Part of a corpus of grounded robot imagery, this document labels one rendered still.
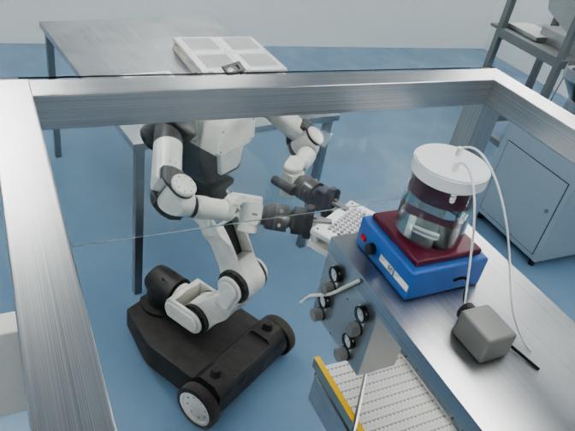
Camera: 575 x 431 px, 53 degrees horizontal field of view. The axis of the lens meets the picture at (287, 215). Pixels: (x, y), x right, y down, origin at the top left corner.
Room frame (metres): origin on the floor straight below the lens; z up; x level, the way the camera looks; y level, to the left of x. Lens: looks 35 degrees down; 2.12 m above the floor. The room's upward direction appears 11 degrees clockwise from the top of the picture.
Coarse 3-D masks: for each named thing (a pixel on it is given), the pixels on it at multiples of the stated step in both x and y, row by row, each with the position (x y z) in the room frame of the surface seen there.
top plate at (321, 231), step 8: (352, 208) 1.62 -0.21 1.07; (360, 208) 1.63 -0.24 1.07; (328, 216) 1.54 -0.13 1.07; (336, 216) 1.55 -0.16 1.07; (320, 224) 1.49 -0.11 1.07; (328, 224) 1.50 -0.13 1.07; (312, 232) 1.46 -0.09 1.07; (320, 232) 1.45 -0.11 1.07; (328, 232) 1.46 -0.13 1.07; (336, 232) 1.47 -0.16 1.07; (344, 232) 1.48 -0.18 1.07; (352, 232) 1.49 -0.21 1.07; (328, 240) 1.43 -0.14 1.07
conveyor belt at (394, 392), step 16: (336, 368) 1.07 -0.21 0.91; (384, 368) 1.11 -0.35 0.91; (400, 368) 1.12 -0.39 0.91; (336, 384) 1.02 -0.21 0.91; (352, 384) 1.03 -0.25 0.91; (368, 384) 1.04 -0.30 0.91; (384, 384) 1.05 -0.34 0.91; (400, 384) 1.06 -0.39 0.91; (416, 384) 1.07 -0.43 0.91; (352, 400) 0.98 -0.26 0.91; (368, 400) 0.99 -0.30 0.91; (384, 400) 1.00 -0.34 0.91; (400, 400) 1.01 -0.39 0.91; (416, 400) 1.02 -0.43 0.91; (432, 400) 1.03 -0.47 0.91; (368, 416) 0.94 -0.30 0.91; (384, 416) 0.95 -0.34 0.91; (400, 416) 0.96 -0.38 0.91; (416, 416) 0.97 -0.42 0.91; (432, 416) 0.98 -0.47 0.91
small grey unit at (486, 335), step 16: (464, 304) 0.86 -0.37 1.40; (464, 320) 0.82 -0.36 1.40; (480, 320) 0.81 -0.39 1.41; (496, 320) 0.82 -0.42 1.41; (464, 336) 0.80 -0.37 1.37; (480, 336) 0.78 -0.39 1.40; (496, 336) 0.78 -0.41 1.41; (512, 336) 0.79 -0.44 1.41; (480, 352) 0.76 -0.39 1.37; (496, 352) 0.77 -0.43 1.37
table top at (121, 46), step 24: (48, 24) 3.21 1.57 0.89; (72, 24) 3.28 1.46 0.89; (96, 24) 3.36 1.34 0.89; (120, 24) 3.44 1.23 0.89; (144, 24) 3.52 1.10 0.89; (168, 24) 3.61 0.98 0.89; (192, 24) 3.70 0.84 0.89; (216, 24) 3.79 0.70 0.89; (72, 48) 2.93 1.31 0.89; (96, 48) 3.00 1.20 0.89; (120, 48) 3.06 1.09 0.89; (144, 48) 3.13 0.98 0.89; (168, 48) 3.20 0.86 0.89; (96, 72) 2.69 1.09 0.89; (120, 72) 2.75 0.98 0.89; (144, 72) 2.81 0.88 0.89
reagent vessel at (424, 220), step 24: (432, 144) 1.09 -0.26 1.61; (432, 168) 0.98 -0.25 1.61; (456, 168) 0.98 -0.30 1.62; (480, 168) 1.02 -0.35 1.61; (408, 192) 1.00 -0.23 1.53; (432, 192) 0.96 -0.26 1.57; (456, 192) 0.95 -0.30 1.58; (480, 192) 0.99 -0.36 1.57; (408, 216) 0.98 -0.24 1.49; (432, 216) 0.96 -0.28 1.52; (456, 216) 0.96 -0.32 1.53; (408, 240) 0.97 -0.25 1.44; (432, 240) 0.95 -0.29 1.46; (456, 240) 0.97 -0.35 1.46
